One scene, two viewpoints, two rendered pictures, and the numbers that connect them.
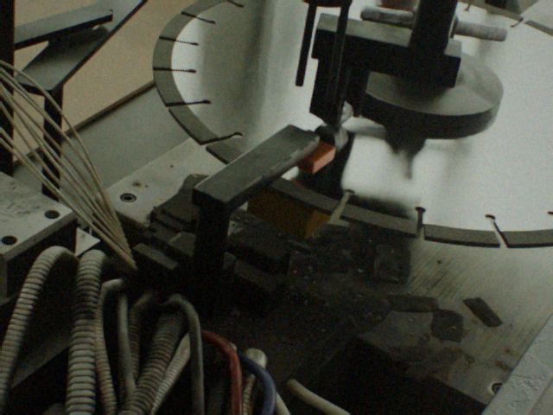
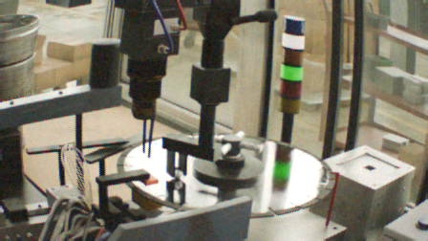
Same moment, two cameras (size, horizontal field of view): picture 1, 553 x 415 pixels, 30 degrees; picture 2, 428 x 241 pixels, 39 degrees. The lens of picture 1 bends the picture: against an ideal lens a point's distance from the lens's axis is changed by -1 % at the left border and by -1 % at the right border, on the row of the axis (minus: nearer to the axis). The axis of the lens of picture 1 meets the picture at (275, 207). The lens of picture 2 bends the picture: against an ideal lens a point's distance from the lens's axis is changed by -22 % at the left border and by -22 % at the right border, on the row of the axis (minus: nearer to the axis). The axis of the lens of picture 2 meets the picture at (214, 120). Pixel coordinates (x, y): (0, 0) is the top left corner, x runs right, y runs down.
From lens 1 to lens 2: 0.60 m
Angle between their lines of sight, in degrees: 25
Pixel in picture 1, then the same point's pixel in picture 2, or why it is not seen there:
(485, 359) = not seen: outside the picture
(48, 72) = (93, 156)
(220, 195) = (101, 179)
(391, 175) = (184, 194)
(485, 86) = (253, 171)
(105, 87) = not seen: hidden behind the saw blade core
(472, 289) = not seen: outside the picture
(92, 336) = (65, 214)
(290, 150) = (135, 174)
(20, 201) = (72, 192)
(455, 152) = (221, 190)
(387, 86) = (206, 167)
